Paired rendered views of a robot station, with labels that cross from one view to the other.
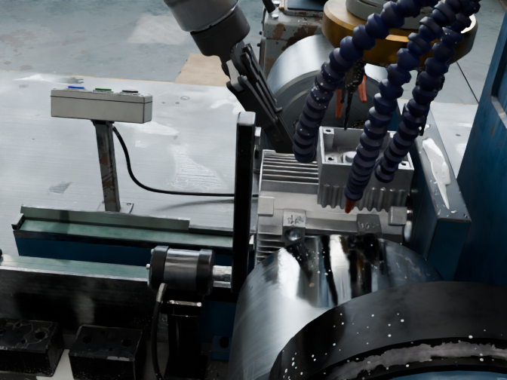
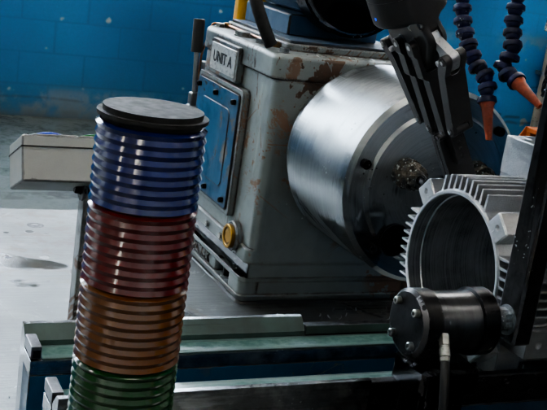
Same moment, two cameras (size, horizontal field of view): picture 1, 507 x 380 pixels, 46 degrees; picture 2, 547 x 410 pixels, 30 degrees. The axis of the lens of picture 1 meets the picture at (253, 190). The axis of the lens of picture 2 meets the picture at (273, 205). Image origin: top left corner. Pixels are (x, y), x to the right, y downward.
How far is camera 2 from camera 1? 0.67 m
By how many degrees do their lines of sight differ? 32
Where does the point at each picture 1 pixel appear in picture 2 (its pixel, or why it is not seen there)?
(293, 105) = (396, 142)
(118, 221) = (195, 329)
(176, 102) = (27, 230)
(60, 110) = (40, 168)
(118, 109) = not seen: hidden behind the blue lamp
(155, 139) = (44, 276)
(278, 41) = (292, 83)
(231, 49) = (435, 16)
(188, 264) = (468, 301)
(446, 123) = not seen: hidden behind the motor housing
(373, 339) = not seen: outside the picture
